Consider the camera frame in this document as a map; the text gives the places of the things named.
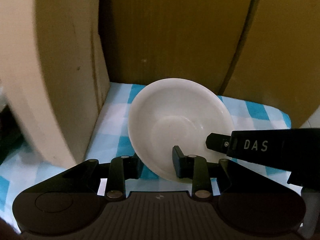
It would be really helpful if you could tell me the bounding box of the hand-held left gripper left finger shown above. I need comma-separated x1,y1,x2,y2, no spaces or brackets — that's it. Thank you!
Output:
62,155,142,201

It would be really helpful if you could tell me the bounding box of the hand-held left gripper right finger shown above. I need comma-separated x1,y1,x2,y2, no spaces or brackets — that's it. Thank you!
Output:
172,145,253,201

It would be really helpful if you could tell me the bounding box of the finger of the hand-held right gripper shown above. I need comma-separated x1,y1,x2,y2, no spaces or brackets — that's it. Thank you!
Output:
205,132,232,153

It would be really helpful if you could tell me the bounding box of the white bowl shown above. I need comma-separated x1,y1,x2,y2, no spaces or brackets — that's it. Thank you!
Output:
127,78,235,183

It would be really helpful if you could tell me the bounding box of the blue white checkered tablecloth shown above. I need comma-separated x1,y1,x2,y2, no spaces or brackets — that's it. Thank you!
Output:
0,81,292,232

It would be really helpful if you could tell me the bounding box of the brown cardboard box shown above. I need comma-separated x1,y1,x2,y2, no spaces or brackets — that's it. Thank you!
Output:
99,0,320,128

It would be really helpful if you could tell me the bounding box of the pale wooden block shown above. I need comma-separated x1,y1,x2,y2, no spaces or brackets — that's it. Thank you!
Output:
0,0,111,168

